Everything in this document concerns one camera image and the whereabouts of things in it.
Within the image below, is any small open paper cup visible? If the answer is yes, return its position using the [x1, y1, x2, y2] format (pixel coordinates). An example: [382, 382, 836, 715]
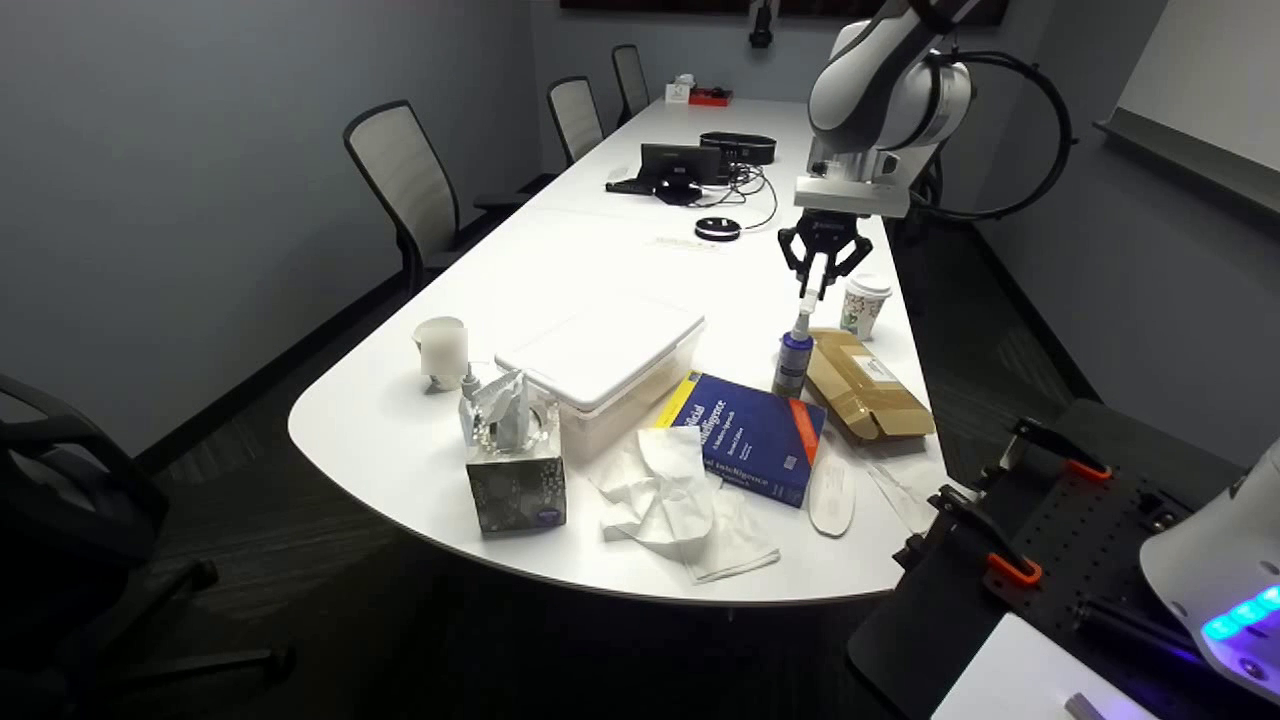
[408, 314, 471, 395]

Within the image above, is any wall whiteboard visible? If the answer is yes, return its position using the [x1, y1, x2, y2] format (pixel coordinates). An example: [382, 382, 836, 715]
[1091, 0, 1280, 226]

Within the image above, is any blue book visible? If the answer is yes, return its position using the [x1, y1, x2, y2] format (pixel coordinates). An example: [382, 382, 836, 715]
[654, 373, 833, 514]

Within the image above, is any mesh back chair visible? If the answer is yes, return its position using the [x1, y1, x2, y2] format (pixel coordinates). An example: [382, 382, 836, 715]
[340, 97, 471, 284]
[544, 74, 610, 167]
[610, 40, 658, 122]

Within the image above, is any black mounting platform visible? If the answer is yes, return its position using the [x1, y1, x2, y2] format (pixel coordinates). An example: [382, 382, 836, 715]
[846, 395, 1251, 720]

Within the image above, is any lidded paper coffee cup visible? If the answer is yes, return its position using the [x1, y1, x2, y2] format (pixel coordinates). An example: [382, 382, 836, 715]
[836, 277, 897, 340]

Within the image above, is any white crumpled napkin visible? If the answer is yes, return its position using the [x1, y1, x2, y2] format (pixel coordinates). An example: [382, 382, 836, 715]
[592, 424, 786, 586]

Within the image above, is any white plastic container box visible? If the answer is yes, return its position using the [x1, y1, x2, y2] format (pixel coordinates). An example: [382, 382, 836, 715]
[493, 296, 707, 465]

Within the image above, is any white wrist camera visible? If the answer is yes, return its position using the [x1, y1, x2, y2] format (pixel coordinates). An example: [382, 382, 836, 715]
[793, 167, 914, 220]

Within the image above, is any black conference device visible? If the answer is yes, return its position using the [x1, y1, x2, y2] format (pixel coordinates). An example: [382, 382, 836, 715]
[603, 142, 738, 208]

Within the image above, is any orange handled clamp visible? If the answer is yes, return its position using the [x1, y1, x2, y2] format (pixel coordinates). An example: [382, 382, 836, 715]
[1005, 411, 1121, 488]
[930, 481, 1054, 598]

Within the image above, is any black office chair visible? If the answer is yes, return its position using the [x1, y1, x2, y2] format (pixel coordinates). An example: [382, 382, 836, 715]
[0, 373, 293, 720]

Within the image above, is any black power adapter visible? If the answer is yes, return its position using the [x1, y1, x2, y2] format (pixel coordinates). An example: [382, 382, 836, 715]
[695, 130, 779, 167]

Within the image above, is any white device with blue light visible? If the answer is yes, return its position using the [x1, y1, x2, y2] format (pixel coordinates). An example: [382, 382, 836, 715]
[1136, 436, 1280, 708]

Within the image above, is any white flat sheet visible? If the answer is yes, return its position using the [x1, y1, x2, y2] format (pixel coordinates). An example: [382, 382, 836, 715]
[930, 610, 1159, 720]

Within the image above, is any black puck cable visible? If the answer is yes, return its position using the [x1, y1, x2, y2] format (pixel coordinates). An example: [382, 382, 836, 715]
[695, 167, 786, 226]

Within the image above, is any blue spray bottle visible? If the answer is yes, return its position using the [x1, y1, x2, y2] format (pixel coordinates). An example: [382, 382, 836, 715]
[772, 314, 820, 403]

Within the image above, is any patterned tissue box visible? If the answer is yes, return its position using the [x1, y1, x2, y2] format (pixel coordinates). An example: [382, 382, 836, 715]
[456, 368, 571, 545]

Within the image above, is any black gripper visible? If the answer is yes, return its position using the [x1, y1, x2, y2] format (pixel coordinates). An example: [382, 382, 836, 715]
[776, 214, 878, 300]

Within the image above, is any white oval flat pad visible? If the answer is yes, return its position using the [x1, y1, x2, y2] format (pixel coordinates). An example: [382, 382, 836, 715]
[803, 446, 861, 545]

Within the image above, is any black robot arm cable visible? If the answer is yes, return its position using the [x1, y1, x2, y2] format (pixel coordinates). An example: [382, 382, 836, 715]
[915, 45, 1080, 228]

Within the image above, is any brown cardboard box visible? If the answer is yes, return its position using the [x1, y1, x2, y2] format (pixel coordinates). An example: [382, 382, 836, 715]
[803, 324, 938, 449]

